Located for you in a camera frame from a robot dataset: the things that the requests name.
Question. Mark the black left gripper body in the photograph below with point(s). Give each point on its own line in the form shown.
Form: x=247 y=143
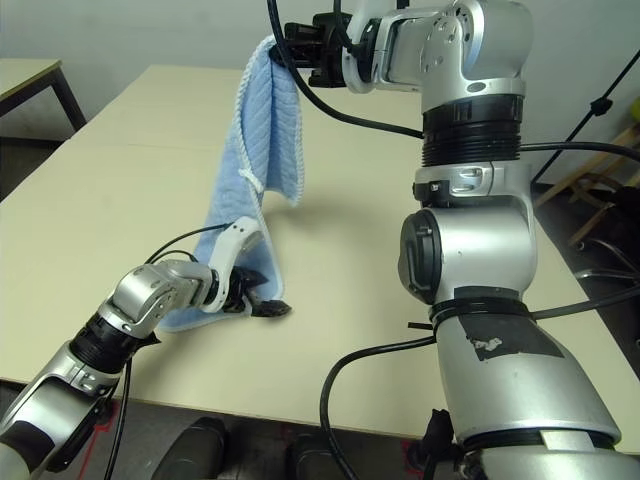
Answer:
x=235 y=292

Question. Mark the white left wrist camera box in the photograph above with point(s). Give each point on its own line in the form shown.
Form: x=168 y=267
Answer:
x=227 y=255

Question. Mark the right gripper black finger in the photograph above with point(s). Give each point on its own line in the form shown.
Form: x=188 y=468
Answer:
x=300 y=35
x=310 y=59

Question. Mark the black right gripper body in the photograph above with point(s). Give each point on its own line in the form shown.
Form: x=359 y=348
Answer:
x=331 y=50

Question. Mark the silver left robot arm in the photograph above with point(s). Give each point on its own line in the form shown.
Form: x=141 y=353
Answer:
x=150 y=295

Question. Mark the green cushion wooden stool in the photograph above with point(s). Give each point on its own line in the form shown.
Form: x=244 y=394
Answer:
x=587 y=167

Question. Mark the robot right black foot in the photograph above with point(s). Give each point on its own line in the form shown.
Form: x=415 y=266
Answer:
x=315 y=460

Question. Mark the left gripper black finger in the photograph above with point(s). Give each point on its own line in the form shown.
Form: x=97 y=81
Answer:
x=255 y=278
x=270 y=310

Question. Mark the robot left black foot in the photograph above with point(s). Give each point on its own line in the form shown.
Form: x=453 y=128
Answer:
x=192 y=452

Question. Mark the robot black foot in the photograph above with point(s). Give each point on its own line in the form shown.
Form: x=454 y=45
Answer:
x=192 y=452
x=315 y=460

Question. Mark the blue terry towel white trim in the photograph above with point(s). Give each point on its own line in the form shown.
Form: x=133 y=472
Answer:
x=265 y=125

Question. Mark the black tripod stand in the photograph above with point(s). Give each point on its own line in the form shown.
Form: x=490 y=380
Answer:
x=600 y=106

